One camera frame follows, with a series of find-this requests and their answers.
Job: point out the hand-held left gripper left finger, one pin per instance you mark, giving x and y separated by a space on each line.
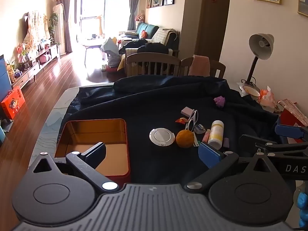
96 155

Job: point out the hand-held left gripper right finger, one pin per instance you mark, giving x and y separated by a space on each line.
208 155

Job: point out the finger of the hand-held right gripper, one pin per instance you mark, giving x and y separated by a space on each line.
257 140
288 131

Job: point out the small white clip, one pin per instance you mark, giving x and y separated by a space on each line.
196 143

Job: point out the pink stick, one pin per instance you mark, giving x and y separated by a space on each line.
206 136

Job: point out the white bottle yellow label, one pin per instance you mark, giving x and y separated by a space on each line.
215 134

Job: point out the small purple block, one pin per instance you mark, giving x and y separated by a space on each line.
226 142

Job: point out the red tin box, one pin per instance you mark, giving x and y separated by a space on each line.
79 134

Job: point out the clear plastic package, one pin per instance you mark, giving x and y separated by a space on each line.
199 128

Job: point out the orange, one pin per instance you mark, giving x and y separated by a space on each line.
184 139

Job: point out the white sunglasses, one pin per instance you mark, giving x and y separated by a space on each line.
194 117

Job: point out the red candy wrapper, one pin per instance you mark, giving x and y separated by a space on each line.
181 120

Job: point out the pink eraser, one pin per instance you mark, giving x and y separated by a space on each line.
187 111

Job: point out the round white compact mirror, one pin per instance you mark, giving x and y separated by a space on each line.
161 136

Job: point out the purple spiky toy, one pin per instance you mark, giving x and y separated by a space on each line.
219 101

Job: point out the person's right hand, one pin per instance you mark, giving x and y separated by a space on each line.
301 204

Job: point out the red patterned gift box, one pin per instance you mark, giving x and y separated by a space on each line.
292 115

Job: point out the orange white tissue pack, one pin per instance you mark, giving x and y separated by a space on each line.
267 99

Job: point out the white cup with lemon print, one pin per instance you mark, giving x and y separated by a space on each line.
251 92

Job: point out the grey mountain print table mat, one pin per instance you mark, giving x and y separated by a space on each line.
53 125

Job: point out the navy blue cloth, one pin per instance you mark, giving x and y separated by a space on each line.
144 105

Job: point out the brown wooden chair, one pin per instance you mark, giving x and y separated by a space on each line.
216 67
154 59

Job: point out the red floor cushion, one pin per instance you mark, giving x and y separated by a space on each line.
112 69

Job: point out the pink towel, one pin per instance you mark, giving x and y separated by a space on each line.
199 65

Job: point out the grey desk lamp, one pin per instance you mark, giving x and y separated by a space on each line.
261 44

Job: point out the yellow cloth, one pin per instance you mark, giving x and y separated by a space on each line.
121 62

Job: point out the orange gift box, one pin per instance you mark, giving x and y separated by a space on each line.
13 102

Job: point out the grey blue paper bag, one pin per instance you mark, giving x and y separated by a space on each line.
112 53

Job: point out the wooden television cabinet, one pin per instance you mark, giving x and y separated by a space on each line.
28 73

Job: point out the cream lace cloth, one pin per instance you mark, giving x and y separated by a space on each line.
131 51

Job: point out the white coffee table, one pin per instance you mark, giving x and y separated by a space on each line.
92 43

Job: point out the blue television screen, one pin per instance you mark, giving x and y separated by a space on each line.
4 77

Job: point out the black clothes heap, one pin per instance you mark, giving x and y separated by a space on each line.
151 48

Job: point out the brown wooden door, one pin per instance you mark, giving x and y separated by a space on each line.
211 28

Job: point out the cream knitted blanket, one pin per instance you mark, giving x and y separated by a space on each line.
162 36

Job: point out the giraffe toy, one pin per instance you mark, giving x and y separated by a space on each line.
99 25

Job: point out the red sofa cushion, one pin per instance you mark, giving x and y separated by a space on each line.
144 34

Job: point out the white standing air conditioner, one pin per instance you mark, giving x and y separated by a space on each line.
59 28

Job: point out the teal sofa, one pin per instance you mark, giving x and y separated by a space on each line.
148 28

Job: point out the green potted plant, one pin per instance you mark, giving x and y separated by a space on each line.
54 24

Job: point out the grey curtain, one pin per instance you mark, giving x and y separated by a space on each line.
67 19
133 4

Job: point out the floral hanging quilt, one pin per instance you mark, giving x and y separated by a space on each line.
36 27

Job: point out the pink plush toy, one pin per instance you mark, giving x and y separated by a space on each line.
139 18

